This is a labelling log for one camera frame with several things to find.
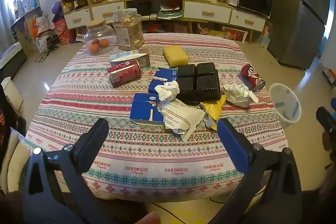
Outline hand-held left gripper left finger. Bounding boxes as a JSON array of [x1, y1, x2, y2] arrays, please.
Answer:
[[23, 118, 124, 224]]

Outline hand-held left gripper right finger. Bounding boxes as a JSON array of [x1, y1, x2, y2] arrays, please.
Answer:
[[210, 118, 304, 224]]

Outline silver foil piece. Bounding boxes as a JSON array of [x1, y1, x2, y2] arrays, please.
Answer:
[[203, 112, 218, 131]]

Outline yellow plastic wrapper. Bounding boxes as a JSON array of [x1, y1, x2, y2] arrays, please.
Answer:
[[200, 94, 227, 122]]

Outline white plastic bin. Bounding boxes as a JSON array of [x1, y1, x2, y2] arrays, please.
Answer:
[[269, 83, 302, 128]]

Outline white plastic bag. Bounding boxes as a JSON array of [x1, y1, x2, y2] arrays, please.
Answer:
[[223, 83, 259, 108]]

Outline blue biscuit box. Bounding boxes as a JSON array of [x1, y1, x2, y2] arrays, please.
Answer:
[[130, 93, 171, 126], [148, 67, 181, 94]]

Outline white printed snack wrapper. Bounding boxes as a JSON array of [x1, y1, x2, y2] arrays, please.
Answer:
[[157, 98, 206, 143]]

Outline black plastic tray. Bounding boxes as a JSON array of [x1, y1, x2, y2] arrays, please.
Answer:
[[176, 62, 221, 103]]

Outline red cartoon drink can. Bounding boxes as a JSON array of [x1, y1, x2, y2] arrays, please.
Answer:
[[240, 63, 266, 92]]

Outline light blue brown carton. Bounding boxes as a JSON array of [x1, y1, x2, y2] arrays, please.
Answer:
[[109, 49, 151, 68]]

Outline white tissue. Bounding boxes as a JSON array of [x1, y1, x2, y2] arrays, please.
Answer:
[[154, 80, 181, 102]]

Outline yellow sponge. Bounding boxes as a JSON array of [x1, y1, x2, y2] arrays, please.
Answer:
[[163, 46, 190, 68]]

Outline person's left hand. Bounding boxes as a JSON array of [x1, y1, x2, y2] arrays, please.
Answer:
[[140, 212, 161, 224]]

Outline printed floor box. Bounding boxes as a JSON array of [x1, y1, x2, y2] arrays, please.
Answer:
[[322, 67, 336, 87]]

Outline white chair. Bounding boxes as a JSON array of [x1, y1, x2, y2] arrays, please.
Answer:
[[0, 76, 25, 115]]

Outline cardboard boxes on floor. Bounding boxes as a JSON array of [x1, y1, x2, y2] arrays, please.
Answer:
[[259, 25, 271, 49]]

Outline grey refrigerator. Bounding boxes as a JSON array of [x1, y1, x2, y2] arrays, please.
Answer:
[[268, 0, 332, 70]]

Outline glass jar with wooden lid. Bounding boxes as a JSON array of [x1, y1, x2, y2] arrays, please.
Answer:
[[84, 19, 117, 54]]

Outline red framed picture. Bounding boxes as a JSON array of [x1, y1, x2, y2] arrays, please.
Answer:
[[222, 26, 249, 43]]

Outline clear plastic snack jar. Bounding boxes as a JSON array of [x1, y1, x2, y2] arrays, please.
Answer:
[[113, 8, 144, 51]]

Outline dark bench with white cushion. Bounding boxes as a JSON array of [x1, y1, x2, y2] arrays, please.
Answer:
[[0, 42, 27, 75]]

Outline white cabinet drawer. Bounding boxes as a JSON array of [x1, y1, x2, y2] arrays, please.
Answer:
[[64, 8, 91, 29], [92, 1, 125, 23], [230, 10, 266, 32], [184, 1, 232, 25]]

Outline orange white paper bag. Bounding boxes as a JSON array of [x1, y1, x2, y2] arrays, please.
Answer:
[[31, 15, 55, 39]]

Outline purple ball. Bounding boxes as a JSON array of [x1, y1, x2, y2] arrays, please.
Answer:
[[52, 1, 65, 23]]

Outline black electronics box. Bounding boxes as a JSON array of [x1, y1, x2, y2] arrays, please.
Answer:
[[126, 1, 153, 19]]

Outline black microwave oven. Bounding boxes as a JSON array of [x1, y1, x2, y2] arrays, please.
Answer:
[[238, 0, 274, 19]]

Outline stack of papers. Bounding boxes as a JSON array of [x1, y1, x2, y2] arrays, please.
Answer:
[[157, 2, 183, 20]]

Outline side shelf with boxes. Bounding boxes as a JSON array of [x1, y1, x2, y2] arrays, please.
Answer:
[[10, 0, 43, 28]]

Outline black floor cables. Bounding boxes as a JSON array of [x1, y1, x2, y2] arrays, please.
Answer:
[[35, 37, 60, 63]]

